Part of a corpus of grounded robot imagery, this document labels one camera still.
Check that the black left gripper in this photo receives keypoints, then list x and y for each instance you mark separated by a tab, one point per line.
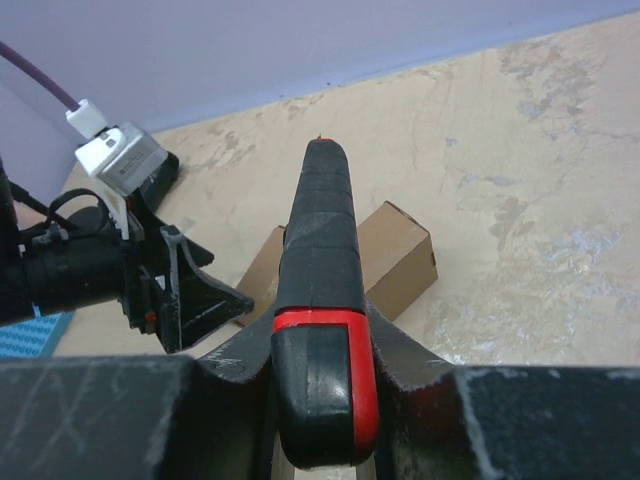
49	270

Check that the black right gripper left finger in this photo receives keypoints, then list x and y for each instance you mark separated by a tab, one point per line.
141	417

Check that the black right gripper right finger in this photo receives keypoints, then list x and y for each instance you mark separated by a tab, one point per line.
444	421

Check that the red black utility knife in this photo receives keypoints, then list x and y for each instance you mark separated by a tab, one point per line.
321	348

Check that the small cardboard box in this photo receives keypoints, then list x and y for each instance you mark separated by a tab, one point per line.
398	264

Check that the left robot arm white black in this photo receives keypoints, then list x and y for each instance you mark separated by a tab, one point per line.
31	213

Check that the blue studded building plate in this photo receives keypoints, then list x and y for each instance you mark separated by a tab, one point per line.
34	338

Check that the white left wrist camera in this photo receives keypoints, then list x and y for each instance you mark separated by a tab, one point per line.
117	159

